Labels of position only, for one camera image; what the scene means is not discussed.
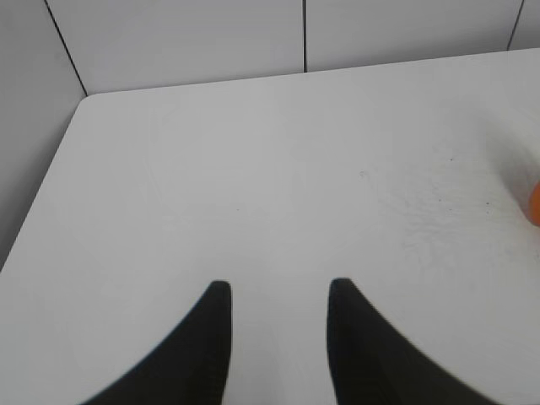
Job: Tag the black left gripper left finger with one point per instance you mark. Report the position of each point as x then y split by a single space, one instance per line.
190 366

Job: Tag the orange soda plastic bottle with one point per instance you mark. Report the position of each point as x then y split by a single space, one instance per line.
534 205

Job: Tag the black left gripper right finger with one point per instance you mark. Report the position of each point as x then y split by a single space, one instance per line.
371 362

